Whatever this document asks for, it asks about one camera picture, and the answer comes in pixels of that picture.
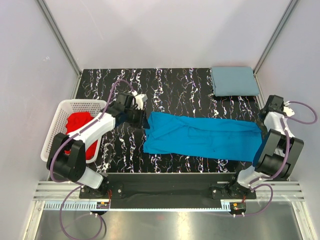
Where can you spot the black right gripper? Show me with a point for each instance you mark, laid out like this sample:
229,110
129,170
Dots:
263,128

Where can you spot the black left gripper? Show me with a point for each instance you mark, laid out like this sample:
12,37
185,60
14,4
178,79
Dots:
142,121

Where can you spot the bright blue t-shirt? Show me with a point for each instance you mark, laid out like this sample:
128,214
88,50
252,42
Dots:
212,138

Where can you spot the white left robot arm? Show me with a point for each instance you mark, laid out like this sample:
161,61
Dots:
67,157

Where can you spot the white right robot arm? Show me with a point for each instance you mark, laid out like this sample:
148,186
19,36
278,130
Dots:
280,149

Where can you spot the folded light blue t-shirt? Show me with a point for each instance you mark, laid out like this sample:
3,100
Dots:
234,81

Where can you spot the red t-shirt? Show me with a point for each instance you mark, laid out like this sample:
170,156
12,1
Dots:
77,120

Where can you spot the white plastic laundry basket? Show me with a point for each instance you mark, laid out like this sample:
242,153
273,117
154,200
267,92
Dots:
60,119

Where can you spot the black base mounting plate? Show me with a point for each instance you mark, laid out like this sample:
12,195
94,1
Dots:
171,183

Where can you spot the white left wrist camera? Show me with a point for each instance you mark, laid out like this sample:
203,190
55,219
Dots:
138,100

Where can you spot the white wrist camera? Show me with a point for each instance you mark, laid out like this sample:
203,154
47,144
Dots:
138,100
287,110

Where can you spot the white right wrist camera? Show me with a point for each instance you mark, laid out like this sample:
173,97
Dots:
287,110

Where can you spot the aluminium front rail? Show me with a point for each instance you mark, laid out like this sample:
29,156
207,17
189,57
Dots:
120,200

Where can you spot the right aluminium frame post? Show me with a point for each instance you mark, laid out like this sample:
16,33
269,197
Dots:
292,5

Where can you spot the aluminium frame post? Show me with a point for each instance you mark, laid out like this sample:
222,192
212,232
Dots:
44,8
292,5

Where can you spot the white toothed cable duct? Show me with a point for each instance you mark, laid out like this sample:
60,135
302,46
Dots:
77,205

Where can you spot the left aluminium frame post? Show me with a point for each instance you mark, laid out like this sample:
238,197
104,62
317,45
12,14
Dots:
44,8

